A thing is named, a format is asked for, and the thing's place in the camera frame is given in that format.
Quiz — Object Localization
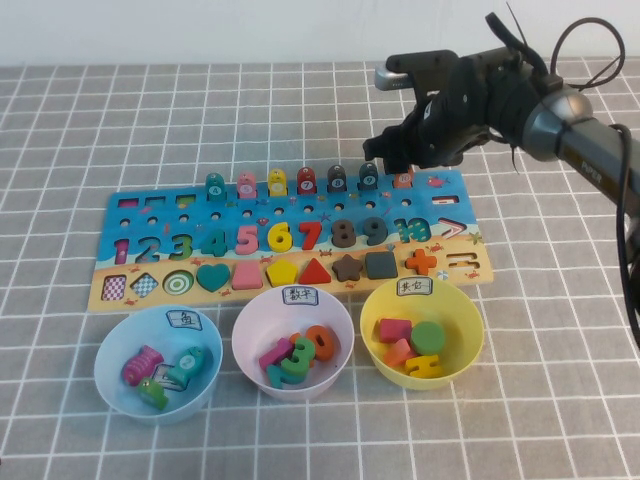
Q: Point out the pink wooden digit five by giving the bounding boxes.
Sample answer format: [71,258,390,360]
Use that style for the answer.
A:
[234,224,267,256]

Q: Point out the teal wooden heart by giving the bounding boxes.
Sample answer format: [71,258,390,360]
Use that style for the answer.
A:
[195,263,233,293]

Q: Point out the pink striped fish piece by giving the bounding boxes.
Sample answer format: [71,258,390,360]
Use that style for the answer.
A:
[121,345,164,386]

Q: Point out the teal wooden digit four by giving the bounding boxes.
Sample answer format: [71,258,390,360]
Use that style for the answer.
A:
[200,226,235,258]

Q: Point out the orange wooden digit zero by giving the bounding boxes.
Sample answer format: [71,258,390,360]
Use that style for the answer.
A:
[304,324,341,363]

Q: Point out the pink wooden rectangle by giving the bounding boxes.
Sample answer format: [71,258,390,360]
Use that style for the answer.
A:
[375,318,414,344]

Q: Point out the black camera cable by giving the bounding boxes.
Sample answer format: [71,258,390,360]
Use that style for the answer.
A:
[484,2,640,349]

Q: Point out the dark grey wooden square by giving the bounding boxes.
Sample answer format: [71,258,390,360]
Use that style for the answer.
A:
[364,250,400,281]

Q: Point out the red wooden triangle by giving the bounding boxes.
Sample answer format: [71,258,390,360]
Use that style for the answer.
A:
[297,257,334,286]

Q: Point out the brown wooden star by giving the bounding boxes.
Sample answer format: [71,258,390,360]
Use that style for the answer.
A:
[331,253,365,283]

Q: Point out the orange wooden plus sign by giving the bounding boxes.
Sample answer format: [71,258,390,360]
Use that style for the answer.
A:
[404,249,438,277]

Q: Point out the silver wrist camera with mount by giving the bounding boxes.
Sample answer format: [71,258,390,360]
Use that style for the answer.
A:
[374,48,459,94]

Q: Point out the dark blue fish number nine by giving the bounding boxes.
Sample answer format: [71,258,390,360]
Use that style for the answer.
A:
[358,162,380,192]

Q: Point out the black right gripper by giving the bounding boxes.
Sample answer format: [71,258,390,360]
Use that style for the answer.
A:
[362,52,516,174]

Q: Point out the green fish piece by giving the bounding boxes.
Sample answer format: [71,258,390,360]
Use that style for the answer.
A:
[135,376,169,412]

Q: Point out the light pink plastic bowl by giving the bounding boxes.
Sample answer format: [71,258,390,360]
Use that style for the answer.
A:
[231,287,356,402]

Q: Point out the yellow plastic bowl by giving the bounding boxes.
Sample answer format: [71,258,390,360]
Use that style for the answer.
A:
[359,278,486,392]

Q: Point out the brown fish piece number eight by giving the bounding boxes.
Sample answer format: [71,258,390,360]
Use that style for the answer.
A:
[326,164,348,194]

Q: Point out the green wooden digit three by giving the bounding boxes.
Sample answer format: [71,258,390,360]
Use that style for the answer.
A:
[279,335,317,377]

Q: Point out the orange wooden diamond block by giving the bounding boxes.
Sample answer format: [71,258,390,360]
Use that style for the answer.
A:
[383,338,418,367]

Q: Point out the light blue plastic bowl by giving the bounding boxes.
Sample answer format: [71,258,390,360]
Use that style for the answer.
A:
[93,305,224,427]

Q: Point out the yellow fish piece number six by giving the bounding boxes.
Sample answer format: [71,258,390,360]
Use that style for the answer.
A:
[266,168,288,198]

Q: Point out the pink wooden trapezoid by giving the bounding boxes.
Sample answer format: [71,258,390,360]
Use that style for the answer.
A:
[230,262,265,292]

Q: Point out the red fish piece number seven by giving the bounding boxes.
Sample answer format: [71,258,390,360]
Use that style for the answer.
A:
[296,166,319,196]

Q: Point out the brown wooden digit eight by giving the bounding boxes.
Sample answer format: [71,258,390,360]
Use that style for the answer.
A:
[331,218,363,249]

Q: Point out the yellow wooden sign piece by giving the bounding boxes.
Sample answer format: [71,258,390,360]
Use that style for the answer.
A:
[403,353,444,379]

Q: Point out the magenta wooden digit one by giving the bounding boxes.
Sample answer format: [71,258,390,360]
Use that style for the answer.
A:
[258,336,297,372]

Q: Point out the pink fish piece number five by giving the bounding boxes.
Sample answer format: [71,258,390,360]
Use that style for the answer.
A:
[236,171,258,200]

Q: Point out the wooden number puzzle board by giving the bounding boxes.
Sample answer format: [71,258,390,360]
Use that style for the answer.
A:
[87,168,494,314]

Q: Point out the red wooden digit seven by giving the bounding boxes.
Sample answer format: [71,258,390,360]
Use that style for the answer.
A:
[297,220,327,252]

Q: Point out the yellow wooden pentagon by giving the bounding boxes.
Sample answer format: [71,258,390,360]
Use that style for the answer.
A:
[264,259,300,288]

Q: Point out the yellow wooden digit six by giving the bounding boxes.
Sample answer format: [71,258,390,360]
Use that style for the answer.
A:
[266,221,299,253]

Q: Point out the teal wooden digit two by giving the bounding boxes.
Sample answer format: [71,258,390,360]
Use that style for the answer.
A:
[264,363,302,389]

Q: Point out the dark grey wooden digit nine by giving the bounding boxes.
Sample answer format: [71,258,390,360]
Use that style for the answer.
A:
[361,215,394,248]

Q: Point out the green wooden round block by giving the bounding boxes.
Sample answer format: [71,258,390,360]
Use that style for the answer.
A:
[410,320,447,357]

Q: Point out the green fish piece number four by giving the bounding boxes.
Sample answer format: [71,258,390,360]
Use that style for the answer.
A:
[205,171,227,202]

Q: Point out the teal fish piece number two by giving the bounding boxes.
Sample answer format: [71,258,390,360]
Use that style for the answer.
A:
[165,346,208,387]

